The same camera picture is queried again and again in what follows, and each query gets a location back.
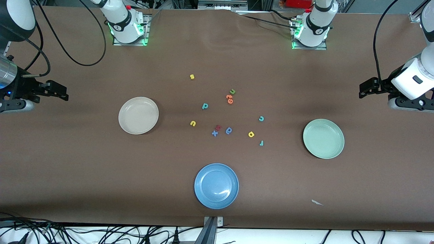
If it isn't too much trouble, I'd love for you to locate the red box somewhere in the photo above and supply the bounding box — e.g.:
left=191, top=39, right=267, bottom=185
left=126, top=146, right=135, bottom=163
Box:
left=285, top=0, right=314, bottom=9

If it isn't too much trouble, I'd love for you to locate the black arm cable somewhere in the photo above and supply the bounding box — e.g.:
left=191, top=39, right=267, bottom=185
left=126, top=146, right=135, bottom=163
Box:
left=20, top=0, right=107, bottom=78
left=373, top=0, right=399, bottom=85

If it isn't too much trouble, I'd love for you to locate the blue plate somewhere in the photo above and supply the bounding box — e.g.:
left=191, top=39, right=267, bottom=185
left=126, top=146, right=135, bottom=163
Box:
left=194, top=163, right=239, bottom=209

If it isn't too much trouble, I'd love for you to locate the grey equipment box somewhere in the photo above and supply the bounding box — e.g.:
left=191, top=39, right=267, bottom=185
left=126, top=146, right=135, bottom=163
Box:
left=198, top=0, right=249, bottom=11

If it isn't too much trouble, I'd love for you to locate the tangled black cable bundle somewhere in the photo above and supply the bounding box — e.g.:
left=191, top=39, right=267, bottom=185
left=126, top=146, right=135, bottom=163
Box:
left=0, top=212, right=204, bottom=244

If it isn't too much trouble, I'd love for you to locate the green plate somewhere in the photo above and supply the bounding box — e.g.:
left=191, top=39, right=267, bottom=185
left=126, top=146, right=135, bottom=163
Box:
left=303, top=119, right=345, bottom=159

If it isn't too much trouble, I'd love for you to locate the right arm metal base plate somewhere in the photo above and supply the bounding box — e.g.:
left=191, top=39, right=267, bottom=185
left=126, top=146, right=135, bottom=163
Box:
left=113, top=14, right=150, bottom=46

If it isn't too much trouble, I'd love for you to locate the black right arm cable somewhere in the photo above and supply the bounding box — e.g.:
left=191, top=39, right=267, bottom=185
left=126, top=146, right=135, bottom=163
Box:
left=20, top=0, right=107, bottom=78

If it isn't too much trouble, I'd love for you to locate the metal table bracket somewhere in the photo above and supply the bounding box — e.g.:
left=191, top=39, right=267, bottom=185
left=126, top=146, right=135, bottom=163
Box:
left=203, top=216, right=223, bottom=244

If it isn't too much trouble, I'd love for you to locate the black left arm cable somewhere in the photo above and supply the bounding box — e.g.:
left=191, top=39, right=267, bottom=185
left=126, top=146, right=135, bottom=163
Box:
left=373, top=0, right=399, bottom=85

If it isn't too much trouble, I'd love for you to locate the beige brown plate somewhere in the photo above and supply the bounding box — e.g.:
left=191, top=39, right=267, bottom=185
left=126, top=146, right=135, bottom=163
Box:
left=118, top=97, right=159, bottom=135

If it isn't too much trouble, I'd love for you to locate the black table cable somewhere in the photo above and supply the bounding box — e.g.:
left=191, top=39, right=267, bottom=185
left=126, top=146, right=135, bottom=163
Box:
left=234, top=14, right=299, bottom=30
left=268, top=9, right=299, bottom=21

